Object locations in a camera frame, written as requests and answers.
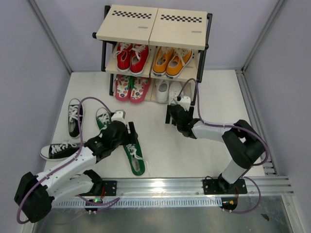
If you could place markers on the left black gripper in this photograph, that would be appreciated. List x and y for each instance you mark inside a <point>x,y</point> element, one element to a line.
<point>130,138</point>

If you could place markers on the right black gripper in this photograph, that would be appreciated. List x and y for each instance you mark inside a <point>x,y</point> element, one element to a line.
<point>168,115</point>

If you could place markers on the white sneaker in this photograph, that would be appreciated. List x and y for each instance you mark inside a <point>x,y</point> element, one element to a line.
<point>174,90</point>
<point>162,89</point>

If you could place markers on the pink flip-flop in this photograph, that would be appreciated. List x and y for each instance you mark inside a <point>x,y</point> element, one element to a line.
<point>123,87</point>
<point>139,89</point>

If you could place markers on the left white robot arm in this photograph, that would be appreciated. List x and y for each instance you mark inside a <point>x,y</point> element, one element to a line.
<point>37,194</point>

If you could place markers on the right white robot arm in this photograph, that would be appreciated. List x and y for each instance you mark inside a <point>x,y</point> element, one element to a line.
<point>244,145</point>

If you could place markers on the beige black shoe shelf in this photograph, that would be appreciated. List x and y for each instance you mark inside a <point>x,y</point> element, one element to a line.
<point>155,27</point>

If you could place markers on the lower green sneaker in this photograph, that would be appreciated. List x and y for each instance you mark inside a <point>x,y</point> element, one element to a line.
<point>135,158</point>

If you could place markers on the green sneaker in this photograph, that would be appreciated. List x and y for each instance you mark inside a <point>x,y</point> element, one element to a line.
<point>103,118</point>
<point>135,158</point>

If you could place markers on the upper green sneaker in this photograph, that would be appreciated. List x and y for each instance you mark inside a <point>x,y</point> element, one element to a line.
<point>103,118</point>

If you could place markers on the left yellow sneaker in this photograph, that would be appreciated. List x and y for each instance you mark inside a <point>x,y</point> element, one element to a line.
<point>162,59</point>

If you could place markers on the yellow sneaker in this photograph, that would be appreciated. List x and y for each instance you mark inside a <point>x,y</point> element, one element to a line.
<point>162,59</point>
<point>180,59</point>

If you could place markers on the right yellow sneaker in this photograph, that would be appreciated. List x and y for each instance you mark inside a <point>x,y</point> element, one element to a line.
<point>180,59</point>

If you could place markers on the upright black sneaker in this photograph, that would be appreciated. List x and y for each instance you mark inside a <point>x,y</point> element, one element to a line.
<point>75,116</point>

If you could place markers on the right red sneaker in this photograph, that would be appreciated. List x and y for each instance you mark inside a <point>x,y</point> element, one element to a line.
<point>139,57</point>

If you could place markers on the red sneaker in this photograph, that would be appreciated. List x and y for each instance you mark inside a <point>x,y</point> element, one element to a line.
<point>123,55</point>
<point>139,57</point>

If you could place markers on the left controller board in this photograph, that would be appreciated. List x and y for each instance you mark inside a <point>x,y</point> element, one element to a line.
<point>92,205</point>

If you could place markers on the controller board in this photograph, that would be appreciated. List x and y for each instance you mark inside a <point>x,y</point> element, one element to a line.
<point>229,204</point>
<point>92,205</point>

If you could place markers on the left red sneaker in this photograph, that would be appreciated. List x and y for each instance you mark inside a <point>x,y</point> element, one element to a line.
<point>123,55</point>

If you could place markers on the sideways black sneaker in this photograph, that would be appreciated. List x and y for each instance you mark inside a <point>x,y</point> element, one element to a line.
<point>59,152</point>

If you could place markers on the right controller board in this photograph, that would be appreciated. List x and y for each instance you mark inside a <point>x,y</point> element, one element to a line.
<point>229,204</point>

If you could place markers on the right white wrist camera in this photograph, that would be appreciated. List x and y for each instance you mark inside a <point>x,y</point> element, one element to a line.
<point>184,102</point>

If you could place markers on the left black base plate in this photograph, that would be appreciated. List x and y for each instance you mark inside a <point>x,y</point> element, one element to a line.
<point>107,188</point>

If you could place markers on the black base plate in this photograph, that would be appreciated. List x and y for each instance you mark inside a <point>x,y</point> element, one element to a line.
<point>219,186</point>
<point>107,188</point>

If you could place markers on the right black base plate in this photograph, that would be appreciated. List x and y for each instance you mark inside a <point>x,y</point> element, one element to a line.
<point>219,186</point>

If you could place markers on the slotted grey cable duct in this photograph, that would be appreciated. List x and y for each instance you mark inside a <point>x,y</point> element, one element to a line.
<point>152,202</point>

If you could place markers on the aluminium mounting rail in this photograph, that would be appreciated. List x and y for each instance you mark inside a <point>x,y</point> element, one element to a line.
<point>169,187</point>

